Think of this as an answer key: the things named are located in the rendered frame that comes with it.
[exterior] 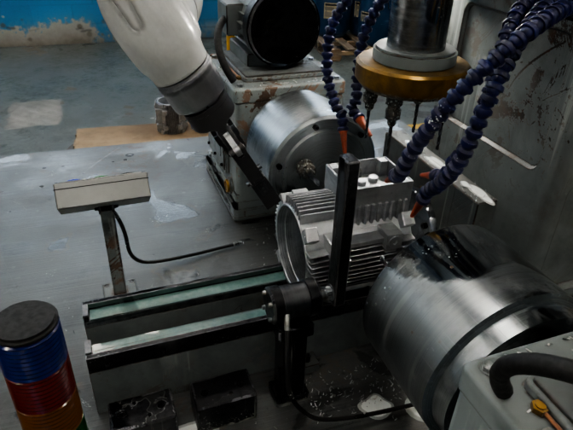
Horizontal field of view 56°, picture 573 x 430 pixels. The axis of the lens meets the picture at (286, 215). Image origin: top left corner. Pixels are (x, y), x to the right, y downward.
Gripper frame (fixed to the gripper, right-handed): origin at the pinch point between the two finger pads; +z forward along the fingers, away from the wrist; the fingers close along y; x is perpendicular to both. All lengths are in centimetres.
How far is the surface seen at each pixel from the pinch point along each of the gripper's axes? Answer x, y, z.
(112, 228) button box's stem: 29.2, 16.3, -1.8
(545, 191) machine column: -37.6, -22.3, 16.0
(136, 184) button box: 19.6, 15.4, -7.1
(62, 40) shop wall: 90, 556, 71
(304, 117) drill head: -15.2, 17.5, 2.6
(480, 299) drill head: -14.0, -41.4, 2.4
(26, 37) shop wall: 118, 558, 49
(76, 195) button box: 29.3, 15.1, -12.2
